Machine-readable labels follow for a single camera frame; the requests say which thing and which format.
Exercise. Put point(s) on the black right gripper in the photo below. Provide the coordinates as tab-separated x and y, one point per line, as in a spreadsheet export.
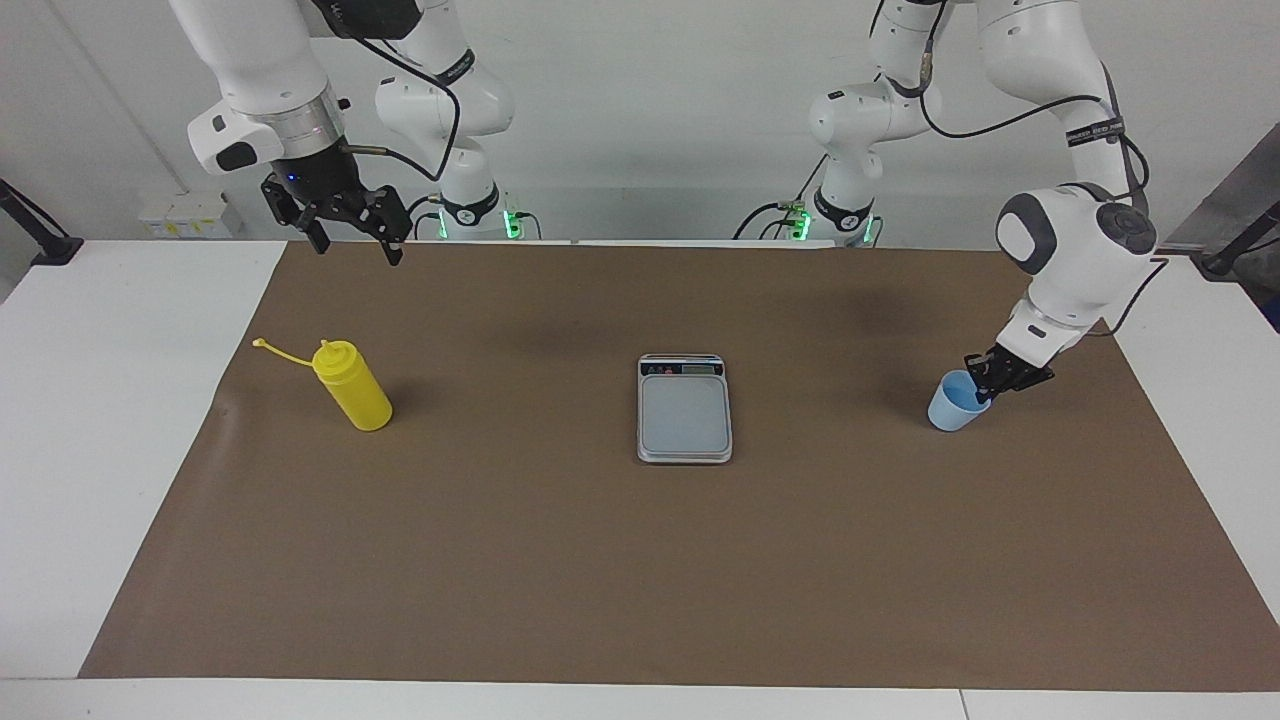
310	178

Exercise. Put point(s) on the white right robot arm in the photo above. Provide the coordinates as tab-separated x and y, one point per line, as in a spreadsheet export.
260	60

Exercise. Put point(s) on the silver digital kitchen scale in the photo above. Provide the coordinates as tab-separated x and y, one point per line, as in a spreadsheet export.
685	415

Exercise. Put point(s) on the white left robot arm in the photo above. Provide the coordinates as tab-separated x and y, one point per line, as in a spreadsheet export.
1080	240

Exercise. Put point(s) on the black clamp stand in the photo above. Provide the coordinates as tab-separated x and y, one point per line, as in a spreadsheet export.
1225	262
58	250

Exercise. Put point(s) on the dark grey board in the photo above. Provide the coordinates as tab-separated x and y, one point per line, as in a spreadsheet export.
1240	175

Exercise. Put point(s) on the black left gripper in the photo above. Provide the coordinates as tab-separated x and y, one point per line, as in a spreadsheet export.
1015	365

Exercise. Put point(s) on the brown paper table mat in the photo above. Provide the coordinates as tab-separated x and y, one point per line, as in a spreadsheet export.
600	560

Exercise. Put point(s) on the light blue plastic cup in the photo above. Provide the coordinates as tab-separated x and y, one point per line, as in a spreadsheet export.
950	410

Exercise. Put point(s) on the yellow squeeze bottle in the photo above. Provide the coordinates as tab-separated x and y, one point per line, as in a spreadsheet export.
360	395

